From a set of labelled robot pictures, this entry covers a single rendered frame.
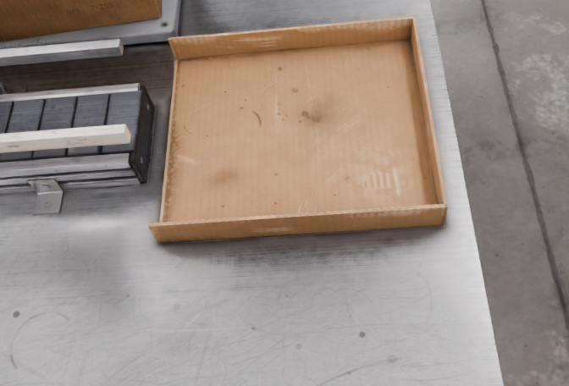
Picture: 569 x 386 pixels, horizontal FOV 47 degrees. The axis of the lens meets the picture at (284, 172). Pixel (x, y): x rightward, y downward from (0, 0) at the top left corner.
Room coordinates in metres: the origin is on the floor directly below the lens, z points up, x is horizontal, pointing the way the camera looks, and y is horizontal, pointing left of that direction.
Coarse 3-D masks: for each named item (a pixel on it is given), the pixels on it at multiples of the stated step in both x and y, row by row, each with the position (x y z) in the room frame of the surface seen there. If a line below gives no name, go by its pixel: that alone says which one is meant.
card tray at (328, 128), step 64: (192, 64) 0.57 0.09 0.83; (256, 64) 0.55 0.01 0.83; (320, 64) 0.53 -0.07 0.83; (384, 64) 0.51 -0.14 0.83; (192, 128) 0.48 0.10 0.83; (256, 128) 0.46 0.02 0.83; (320, 128) 0.44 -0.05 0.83; (384, 128) 0.42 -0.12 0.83; (192, 192) 0.39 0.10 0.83; (256, 192) 0.37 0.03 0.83; (320, 192) 0.35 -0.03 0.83; (384, 192) 0.34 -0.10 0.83
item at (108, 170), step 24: (0, 96) 0.54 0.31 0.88; (24, 96) 0.54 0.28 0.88; (48, 96) 0.53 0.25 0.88; (144, 96) 0.50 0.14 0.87; (144, 120) 0.48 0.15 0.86; (144, 144) 0.45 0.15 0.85; (0, 168) 0.44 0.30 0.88; (24, 168) 0.43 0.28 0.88; (48, 168) 0.43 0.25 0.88; (72, 168) 0.42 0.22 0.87; (96, 168) 0.42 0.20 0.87; (120, 168) 0.42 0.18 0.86; (144, 168) 0.43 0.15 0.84; (0, 192) 0.44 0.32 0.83; (24, 192) 0.43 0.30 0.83
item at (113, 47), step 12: (12, 48) 0.53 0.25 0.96; (24, 48) 0.52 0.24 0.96; (36, 48) 0.52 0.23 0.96; (48, 48) 0.52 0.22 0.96; (60, 48) 0.51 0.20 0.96; (72, 48) 0.51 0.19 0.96; (84, 48) 0.51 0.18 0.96; (96, 48) 0.50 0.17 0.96; (108, 48) 0.50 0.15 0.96; (120, 48) 0.50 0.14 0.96; (0, 60) 0.52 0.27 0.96; (12, 60) 0.52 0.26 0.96; (24, 60) 0.51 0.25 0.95; (36, 60) 0.51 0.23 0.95; (48, 60) 0.51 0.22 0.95; (60, 60) 0.51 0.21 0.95
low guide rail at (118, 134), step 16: (80, 128) 0.44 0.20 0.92; (96, 128) 0.44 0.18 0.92; (112, 128) 0.43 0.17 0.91; (0, 144) 0.44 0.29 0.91; (16, 144) 0.44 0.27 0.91; (32, 144) 0.44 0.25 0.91; (48, 144) 0.44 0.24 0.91; (64, 144) 0.43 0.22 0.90; (80, 144) 0.43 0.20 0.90; (96, 144) 0.43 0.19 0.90; (112, 144) 0.43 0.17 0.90
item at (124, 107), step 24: (72, 96) 0.52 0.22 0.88; (96, 96) 0.51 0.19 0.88; (120, 96) 0.50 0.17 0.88; (0, 120) 0.51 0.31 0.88; (24, 120) 0.50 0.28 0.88; (48, 120) 0.49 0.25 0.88; (72, 120) 0.49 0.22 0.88; (96, 120) 0.48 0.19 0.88; (120, 120) 0.47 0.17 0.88; (120, 144) 0.44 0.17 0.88
